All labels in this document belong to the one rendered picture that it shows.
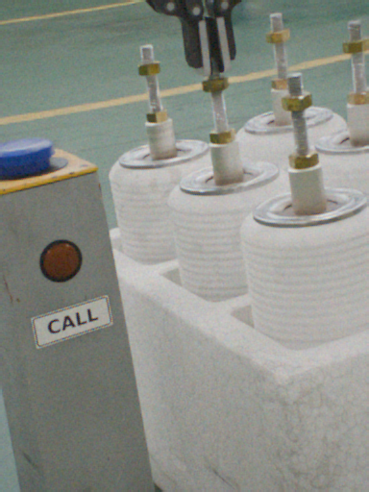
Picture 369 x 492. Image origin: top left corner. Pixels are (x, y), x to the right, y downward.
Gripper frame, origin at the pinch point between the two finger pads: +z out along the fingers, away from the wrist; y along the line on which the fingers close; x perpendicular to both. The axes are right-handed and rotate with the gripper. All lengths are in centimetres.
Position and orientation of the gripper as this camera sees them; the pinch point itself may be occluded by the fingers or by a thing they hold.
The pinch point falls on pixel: (209, 45)
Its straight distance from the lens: 91.9
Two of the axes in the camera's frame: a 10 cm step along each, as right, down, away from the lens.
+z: 1.5, 9.4, 3.0
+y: 9.3, -2.3, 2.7
